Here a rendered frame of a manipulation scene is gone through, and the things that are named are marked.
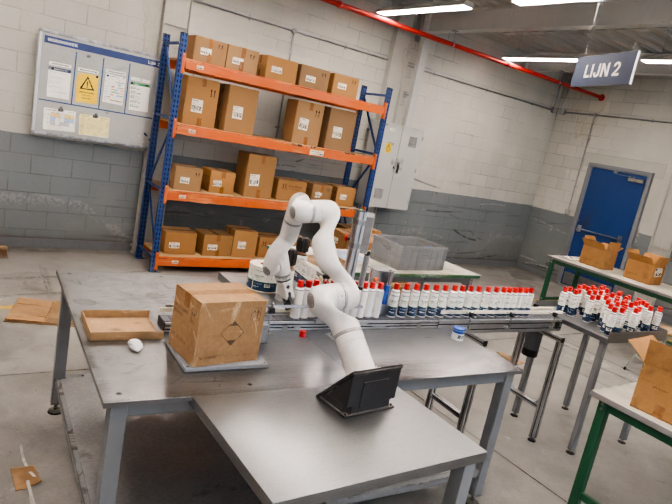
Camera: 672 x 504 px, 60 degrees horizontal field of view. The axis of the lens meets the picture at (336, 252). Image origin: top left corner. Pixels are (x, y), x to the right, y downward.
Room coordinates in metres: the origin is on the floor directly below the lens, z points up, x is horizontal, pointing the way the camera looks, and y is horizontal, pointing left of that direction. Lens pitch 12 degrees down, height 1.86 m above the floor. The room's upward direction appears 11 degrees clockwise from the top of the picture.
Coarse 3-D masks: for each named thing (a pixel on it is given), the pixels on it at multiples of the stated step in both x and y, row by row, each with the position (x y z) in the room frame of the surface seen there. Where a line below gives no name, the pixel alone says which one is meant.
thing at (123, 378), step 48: (96, 288) 2.86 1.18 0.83; (144, 288) 3.01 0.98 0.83; (288, 336) 2.73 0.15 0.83; (384, 336) 3.01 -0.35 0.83; (432, 336) 3.18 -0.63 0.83; (96, 384) 1.89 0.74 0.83; (144, 384) 1.96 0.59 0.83; (192, 384) 2.03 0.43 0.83; (240, 384) 2.11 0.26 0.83; (288, 384) 2.19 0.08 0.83
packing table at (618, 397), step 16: (624, 384) 3.16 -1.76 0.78; (608, 400) 2.88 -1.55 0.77; (624, 400) 2.90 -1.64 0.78; (624, 416) 2.84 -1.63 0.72; (640, 416) 2.74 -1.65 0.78; (592, 432) 2.94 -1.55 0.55; (656, 432) 2.71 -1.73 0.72; (592, 448) 2.92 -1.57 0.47; (592, 464) 2.94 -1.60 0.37; (576, 480) 2.94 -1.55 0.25; (576, 496) 2.92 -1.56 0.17
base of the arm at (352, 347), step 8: (344, 336) 2.21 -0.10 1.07; (352, 336) 2.21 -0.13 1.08; (360, 336) 2.23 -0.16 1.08; (336, 344) 2.24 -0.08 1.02; (344, 344) 2.20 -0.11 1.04; (352, 344) 2.19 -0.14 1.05; (360, 344) 2.20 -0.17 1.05; (344, 352) 2.19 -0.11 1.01; (352, 352) 2.17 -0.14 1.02; (360, 352) 2.18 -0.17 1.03; (368, 352) 2.20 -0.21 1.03; (344, 360) 2.18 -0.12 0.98; (352, 360) 2.16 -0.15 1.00; (360, 360) 2.16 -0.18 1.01; (368, 360) 2.17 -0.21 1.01; (344, 368) 2.18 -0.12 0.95; (352, 368) 2.14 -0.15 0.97; (360, 368) 2.14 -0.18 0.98; (368, 368) 2.14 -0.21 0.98
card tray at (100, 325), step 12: (84, 312) 2.45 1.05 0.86; (96, 312) 2.47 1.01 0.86; (108, 312) 2.50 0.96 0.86; (120, 312) 2.53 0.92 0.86; (132, 312) 2.56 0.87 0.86; (144, 312) 2.59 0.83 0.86; (84, 324) 2.35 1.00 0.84; (96, 324) 2.40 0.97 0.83; (108, 324) 2.42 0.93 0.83; (120, 324) 2.45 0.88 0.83; (132, 324) 2.48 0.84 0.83; (144, 324) 2.51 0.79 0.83; (96, 336) 2.24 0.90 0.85; (108, 336) 2.26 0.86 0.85; (120, 336) 2.29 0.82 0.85; (132, 336) 2.32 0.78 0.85; (144, 336) 2.34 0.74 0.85; (156, 336) 2.37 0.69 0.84
